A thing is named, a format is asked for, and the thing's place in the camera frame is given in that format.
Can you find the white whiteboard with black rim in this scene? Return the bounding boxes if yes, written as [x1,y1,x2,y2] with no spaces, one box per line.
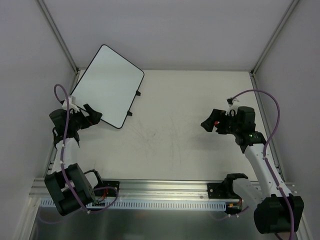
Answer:
[70,44,145,129]

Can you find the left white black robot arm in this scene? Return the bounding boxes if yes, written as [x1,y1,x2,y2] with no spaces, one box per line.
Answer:
[44,104,104,216]

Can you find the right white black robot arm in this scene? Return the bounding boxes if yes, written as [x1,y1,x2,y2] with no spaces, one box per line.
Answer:
[201,106,304,235]

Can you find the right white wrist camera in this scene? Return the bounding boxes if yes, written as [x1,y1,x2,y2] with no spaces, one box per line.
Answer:
[225,98,240,116]

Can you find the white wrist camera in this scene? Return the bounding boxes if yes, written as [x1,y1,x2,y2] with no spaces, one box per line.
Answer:
[62,95,80,113]
[225,98,240,116]

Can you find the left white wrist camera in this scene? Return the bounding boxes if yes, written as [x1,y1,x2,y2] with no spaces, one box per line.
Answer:
[62,95,80,113]

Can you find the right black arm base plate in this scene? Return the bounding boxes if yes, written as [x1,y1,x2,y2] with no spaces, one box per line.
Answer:
[207,182,240,199]

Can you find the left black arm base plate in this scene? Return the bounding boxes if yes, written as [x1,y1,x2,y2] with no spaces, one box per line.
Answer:
[94,180,120,199]

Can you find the aluminium mounting rail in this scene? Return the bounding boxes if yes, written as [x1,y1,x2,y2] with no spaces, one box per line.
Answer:
[28,174,296,201]

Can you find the white slotted cable duct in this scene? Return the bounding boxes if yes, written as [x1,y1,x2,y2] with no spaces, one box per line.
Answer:
[40,198,227,212]

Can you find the left aluminium frame post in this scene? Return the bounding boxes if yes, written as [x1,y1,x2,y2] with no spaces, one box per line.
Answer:
[35,0,79,74]

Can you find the aluminium frame post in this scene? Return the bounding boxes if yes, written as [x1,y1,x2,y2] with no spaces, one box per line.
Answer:
[35,0,79,74]
[250,0,300,76]

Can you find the right aluminium frame post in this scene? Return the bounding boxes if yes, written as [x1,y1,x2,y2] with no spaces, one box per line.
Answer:
[250,0,300,76]

